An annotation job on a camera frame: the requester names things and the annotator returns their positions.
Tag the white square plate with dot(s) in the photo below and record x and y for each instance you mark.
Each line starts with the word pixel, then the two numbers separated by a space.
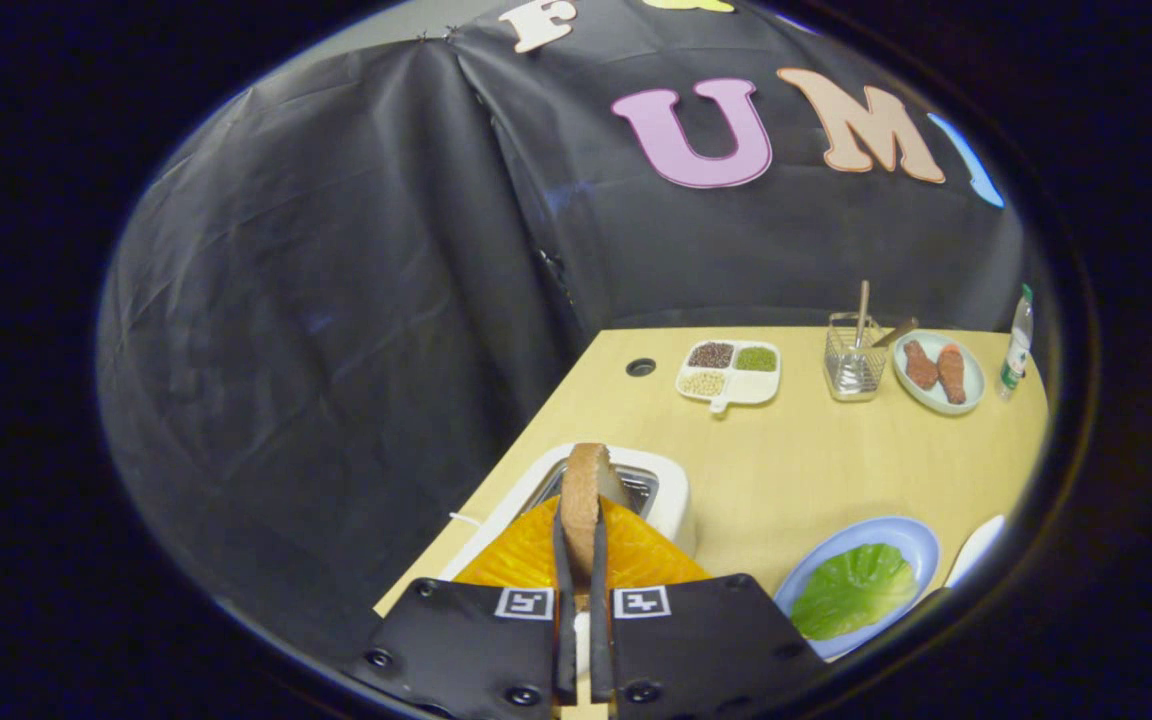
pixel 976 548

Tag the light wooden stick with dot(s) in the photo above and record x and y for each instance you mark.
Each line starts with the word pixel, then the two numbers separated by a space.
pixel 863 310

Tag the cream white toaster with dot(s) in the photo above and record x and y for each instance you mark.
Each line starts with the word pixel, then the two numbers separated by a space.
pixel 671 500

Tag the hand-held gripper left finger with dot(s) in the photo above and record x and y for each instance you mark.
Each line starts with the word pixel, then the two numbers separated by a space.
pixel 564 600

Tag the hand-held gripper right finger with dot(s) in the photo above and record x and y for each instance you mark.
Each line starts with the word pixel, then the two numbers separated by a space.
pixel 600 600

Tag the black backdrop cloth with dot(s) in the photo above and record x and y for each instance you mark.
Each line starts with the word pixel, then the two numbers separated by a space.
pixel 336 300

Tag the green lettuce leaf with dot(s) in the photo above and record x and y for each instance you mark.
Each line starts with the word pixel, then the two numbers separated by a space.
pixel 856 590

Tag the blue round plate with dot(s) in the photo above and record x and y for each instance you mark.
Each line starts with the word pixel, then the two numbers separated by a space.
pixel 921 545

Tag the clear water bottle green cap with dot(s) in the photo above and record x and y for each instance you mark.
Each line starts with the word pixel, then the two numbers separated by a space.
pixel 1016 350

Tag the brown meat piece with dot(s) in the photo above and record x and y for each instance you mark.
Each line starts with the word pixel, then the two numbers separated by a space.
pixel 920 365
pixel 952 374

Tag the brown crust bread slice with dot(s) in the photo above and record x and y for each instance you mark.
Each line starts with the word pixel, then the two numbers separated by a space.
pixel 584 500

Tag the white divided condiment dish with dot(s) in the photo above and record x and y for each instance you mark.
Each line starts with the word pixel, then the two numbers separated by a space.
pixel 751 388

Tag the pale green round plate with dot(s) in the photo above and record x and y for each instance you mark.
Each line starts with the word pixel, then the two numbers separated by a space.
pixel 976 375

